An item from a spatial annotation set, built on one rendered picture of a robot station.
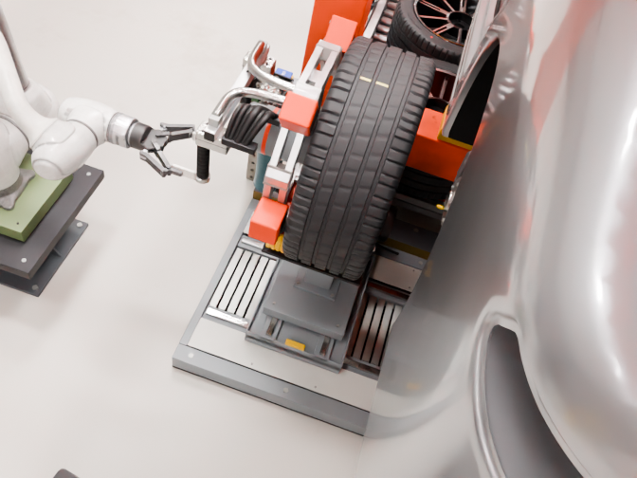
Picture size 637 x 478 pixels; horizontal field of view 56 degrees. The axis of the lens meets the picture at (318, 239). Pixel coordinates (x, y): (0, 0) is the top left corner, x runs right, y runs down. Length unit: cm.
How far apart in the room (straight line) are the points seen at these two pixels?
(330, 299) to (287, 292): 16
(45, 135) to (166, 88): 158
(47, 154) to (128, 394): 95
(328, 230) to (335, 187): 12
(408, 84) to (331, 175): 30
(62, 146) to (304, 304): 99
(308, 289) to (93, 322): 80
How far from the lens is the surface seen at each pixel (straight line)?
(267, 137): 172
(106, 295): 244
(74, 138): 169
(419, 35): 300
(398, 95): 150
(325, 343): 216
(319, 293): 219
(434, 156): 223
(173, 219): 263
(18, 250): 223
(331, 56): 164
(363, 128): 144
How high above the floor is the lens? 208
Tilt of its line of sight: 52 degrees down
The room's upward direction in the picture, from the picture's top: 17 degrees clockwise
